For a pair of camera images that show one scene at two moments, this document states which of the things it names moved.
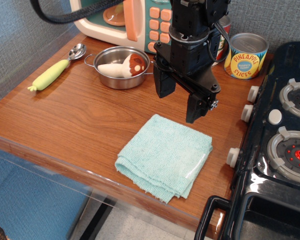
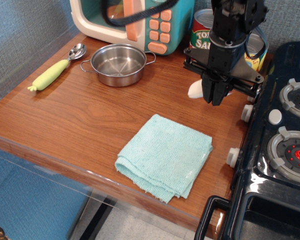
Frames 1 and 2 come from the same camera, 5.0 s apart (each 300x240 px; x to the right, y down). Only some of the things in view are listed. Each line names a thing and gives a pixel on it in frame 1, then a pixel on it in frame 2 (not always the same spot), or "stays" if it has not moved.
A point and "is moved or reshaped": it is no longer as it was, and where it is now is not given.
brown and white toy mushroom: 134,64 is moved or reshaped
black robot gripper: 187,61 → 222,57
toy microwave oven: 142,24 stays
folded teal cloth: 163,158 stays
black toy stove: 269,192 stays
